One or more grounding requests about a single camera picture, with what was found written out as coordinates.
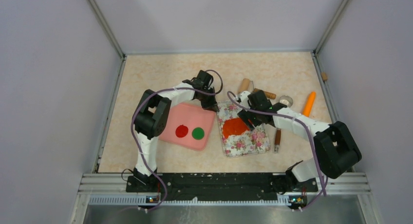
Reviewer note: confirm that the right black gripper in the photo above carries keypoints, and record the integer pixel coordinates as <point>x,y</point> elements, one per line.
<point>245,115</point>

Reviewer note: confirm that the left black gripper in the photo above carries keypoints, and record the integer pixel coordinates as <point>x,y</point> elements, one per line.
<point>211,104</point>

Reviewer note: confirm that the orange-red dough piece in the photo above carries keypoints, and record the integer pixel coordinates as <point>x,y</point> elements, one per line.
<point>234,126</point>

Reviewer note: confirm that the floral patterned tray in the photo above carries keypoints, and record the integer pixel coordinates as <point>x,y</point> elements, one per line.
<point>249,143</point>

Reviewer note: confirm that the metal scraper wooden handle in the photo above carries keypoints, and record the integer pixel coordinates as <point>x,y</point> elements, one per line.
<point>277,140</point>

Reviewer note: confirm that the wooden rolling pin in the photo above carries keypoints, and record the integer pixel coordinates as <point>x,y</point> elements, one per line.
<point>248,85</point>

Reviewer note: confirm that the pink plastic tray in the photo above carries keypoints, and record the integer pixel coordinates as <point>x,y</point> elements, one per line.
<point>191,116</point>

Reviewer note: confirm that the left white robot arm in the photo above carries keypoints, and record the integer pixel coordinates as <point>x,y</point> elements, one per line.
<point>151,114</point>

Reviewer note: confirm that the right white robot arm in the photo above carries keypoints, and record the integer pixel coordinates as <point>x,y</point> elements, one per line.
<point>333,147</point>

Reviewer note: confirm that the green dough disc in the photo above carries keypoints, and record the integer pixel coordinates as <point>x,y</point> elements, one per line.
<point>198,133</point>

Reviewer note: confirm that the red dough disc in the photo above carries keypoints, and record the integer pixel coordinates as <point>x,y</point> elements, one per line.
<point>181,131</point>

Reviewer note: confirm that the orange toy carrot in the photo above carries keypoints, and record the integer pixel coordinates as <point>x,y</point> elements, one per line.
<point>309,104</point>

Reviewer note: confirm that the small wooden cork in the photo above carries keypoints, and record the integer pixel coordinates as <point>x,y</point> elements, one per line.
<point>324,76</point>

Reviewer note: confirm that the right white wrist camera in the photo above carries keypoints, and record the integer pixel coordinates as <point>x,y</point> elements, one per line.
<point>242,99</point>

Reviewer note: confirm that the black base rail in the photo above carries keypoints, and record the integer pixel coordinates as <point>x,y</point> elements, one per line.
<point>220,186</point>

